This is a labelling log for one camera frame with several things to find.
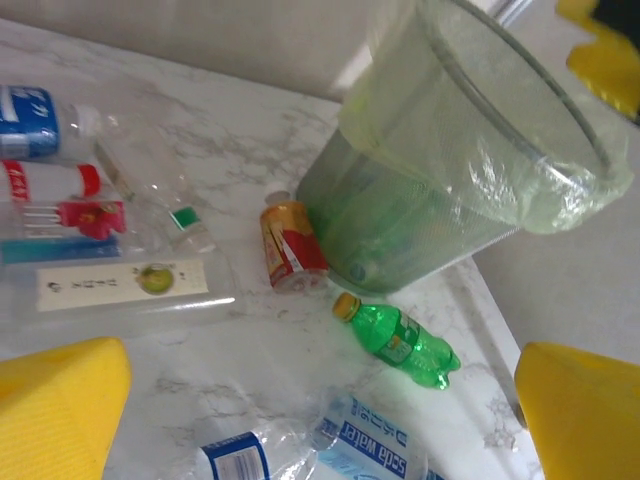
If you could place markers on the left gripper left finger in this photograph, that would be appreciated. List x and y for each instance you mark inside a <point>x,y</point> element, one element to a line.
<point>50,425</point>

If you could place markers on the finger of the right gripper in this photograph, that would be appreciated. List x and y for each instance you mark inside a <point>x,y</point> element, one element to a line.
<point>615,75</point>

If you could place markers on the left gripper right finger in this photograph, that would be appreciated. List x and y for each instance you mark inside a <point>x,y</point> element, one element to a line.
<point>590,425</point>

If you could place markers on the clear bottle cream paper label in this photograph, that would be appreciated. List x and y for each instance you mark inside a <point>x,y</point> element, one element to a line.
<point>120,285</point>

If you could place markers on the crushed clear bottle blue cap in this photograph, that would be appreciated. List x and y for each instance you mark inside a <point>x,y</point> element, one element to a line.
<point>235,455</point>

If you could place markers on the green bottle yellow cap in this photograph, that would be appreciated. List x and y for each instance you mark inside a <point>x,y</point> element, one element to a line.
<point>400,345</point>

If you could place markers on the red teal label blue-cap bottle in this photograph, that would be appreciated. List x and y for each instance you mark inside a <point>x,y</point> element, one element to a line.
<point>90,220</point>

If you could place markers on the soda water bottle blue cap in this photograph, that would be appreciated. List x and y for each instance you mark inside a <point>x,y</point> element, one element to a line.
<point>370,450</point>

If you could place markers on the red label red cap bottle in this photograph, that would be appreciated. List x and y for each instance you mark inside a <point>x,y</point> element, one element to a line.
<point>50,180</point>

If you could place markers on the clear bottle small green label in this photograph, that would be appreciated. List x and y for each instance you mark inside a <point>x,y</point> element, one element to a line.
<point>186,218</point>

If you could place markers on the red yellow label bottle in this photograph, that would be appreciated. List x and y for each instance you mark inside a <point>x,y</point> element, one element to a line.
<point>292,245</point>

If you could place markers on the blue label white cap bottle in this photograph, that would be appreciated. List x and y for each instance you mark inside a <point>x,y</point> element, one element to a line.
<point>30,120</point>

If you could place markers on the mesh bin with green bag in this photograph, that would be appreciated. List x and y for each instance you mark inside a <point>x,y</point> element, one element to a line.
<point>400,225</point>

